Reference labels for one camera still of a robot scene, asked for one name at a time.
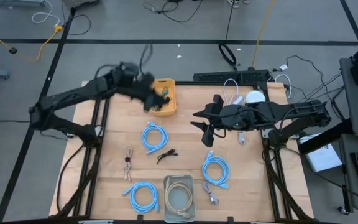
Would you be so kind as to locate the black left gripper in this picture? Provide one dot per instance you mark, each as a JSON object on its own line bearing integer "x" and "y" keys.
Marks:
{"x": 145, "y": 88}

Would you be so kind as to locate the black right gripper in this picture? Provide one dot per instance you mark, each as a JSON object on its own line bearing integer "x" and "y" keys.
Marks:
{"x": 235, "y": 115}

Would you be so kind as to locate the orange plastic basket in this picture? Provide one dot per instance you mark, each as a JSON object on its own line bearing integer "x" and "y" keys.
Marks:
{"x": 172, "y": 105}

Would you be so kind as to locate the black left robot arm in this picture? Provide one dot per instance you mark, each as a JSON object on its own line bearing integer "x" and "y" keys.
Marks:
{"x": 73, "y": 93}

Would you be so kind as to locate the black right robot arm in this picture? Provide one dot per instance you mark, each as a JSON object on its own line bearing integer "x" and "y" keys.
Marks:
{"x": 303, "y": 109}

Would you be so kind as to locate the small white adapter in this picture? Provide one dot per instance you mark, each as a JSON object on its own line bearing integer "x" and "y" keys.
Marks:
{"x": 283, "y": 67}

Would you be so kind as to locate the white paper sheet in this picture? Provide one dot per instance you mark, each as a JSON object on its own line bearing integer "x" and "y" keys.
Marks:
{"x": 322, "y": 157}

